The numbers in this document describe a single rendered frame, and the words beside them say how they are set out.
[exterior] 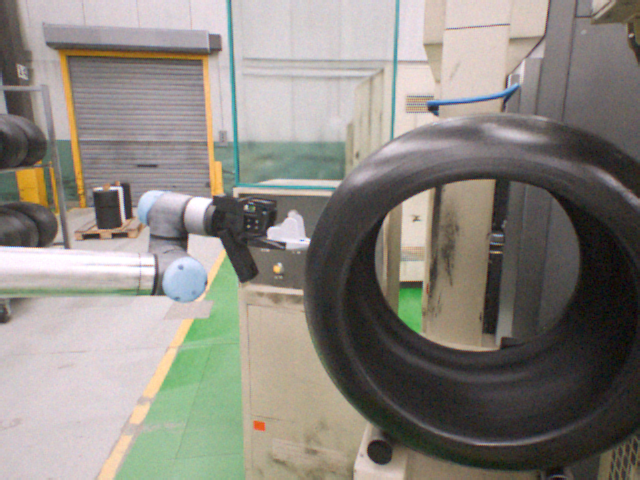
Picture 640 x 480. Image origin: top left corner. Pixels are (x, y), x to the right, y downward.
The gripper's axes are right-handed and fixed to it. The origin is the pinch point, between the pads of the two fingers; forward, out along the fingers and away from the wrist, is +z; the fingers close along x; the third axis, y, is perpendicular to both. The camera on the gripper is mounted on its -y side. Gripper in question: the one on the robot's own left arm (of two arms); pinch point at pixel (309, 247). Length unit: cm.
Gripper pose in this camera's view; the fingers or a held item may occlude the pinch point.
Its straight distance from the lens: 81.8
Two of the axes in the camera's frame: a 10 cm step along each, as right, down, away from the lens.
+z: 9.5, 1.7, -2.5
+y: 1.1, -9.6, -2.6
